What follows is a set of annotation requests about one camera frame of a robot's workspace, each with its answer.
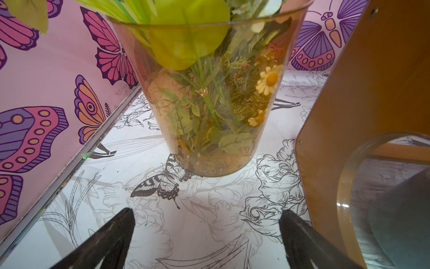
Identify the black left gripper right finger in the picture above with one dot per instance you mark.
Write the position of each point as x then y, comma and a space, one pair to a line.
307, 249

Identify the clear vase with flowers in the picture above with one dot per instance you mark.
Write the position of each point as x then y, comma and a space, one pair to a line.
209, 70

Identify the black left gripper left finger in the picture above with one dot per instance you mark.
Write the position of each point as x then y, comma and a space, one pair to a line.
105, 249

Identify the wooden three-tier shelf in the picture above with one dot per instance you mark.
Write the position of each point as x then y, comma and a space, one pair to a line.
378, 91

